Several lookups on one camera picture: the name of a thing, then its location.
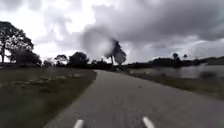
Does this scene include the tree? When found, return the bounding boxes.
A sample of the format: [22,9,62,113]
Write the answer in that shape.
[0,20,43,66]
[105,39,128,68]

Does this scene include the grey asphalt path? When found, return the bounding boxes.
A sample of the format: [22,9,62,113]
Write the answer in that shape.
[43,69,224,128]

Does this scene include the row of trees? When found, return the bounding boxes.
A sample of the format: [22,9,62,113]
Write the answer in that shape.
[42,51,224,71]

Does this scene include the water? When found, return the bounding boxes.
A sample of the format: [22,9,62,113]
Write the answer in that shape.
[129,63,224,80]

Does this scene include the robot's own part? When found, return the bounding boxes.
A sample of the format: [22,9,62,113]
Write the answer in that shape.
[142,116,156,128]
[73,118,85,128]

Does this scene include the grass verge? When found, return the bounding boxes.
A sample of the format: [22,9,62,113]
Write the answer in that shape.
[117,68,224,101]
[0,67,98,128]

